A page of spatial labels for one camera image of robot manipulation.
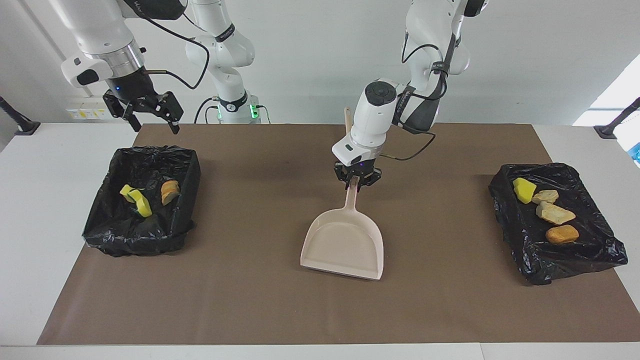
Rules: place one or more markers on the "black bag lined bin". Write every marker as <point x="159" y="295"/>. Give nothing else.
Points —
<point x="125" y="235"/>
<point x="550" y="255"/>

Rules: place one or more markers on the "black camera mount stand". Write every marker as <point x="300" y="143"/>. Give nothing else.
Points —
<point x="25" y="125"/>
<point x="607" y="131"/>

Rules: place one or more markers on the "beige plastic dustpan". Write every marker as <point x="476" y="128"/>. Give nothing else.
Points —
<point x="345" y="245"/>

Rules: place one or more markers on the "white wall socket box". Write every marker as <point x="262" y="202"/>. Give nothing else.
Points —
<point x="92" y="107"/>

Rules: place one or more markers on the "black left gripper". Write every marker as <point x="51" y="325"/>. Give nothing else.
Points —
<point x="357" y="169"/>

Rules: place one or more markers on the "orange striped bread piece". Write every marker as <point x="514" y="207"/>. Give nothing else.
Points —
<point x="170" y="191"/>

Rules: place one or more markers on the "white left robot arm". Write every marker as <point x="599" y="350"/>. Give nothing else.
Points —
<point x="380" y="115"/>

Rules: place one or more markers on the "wedge yellow sponge piece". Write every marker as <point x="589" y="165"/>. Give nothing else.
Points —
<point x="126" y="191"/>

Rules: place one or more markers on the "blue and white package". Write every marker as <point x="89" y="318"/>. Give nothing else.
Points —
<point x="636" y="152"/>

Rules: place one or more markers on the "pale green crusty piece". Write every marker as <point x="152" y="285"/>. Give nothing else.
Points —
<point x="554" y="214"/>

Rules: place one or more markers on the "brown table mat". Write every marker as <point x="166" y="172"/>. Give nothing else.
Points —
<point x="320" y="310"/>

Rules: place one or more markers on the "notched yellow sponge piece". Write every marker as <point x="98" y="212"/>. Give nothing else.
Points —
<point x="142" y="205"/>

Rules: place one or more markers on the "blocky yellow sponge piece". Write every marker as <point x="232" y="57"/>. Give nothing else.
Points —
<point x="524" y="190"/>

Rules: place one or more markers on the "pale beige bread piece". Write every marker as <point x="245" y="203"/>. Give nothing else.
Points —
<point x="546" y="196"/>

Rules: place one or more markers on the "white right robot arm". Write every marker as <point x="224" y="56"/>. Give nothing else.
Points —
<point x="100" y="45"/>

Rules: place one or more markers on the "beige hand brush black bristles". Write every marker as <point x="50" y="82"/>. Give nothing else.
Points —
<point x="347" y="120"/>

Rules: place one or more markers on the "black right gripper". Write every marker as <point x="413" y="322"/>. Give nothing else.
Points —
<point x="135" y="92"/>

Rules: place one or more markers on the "brown fried nugget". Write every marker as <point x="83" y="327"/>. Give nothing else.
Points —
<point x="562" y="234"/>

